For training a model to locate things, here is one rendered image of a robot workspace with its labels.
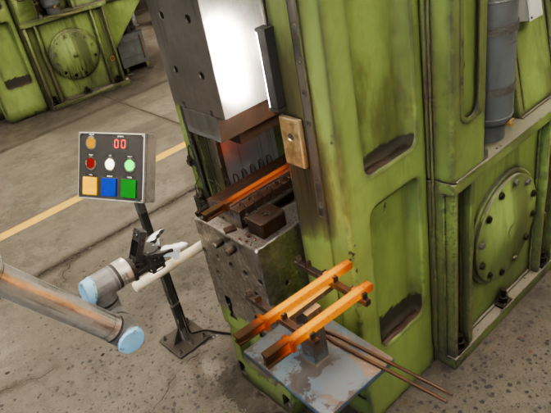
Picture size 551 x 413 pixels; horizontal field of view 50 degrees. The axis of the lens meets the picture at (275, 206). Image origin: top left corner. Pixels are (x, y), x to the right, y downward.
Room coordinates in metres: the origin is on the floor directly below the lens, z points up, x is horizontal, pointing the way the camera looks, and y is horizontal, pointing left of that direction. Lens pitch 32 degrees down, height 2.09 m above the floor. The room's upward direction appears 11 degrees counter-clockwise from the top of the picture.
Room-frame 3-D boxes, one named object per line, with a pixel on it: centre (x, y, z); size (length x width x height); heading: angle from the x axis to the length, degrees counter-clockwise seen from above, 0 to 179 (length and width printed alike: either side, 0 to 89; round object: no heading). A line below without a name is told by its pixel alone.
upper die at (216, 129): (2.00, 0.03, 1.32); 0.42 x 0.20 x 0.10; 127
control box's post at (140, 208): (2.28, 0.59, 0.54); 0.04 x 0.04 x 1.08; 37
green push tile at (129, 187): (2.12, 0.57, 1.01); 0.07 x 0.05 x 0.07; 62
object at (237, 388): (1.85, 0.23, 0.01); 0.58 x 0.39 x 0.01; 37
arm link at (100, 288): (1.54, 0.61, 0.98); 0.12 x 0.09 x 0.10; 127
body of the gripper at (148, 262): (1.64, 0.47, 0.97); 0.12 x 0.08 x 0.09; 127
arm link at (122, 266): (1.59, 0.54, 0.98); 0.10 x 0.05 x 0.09; 37
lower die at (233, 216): (2.00, 0.03, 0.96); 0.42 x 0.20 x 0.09; 127
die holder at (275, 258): (1.97, -0.01, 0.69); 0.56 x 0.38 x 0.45; 127
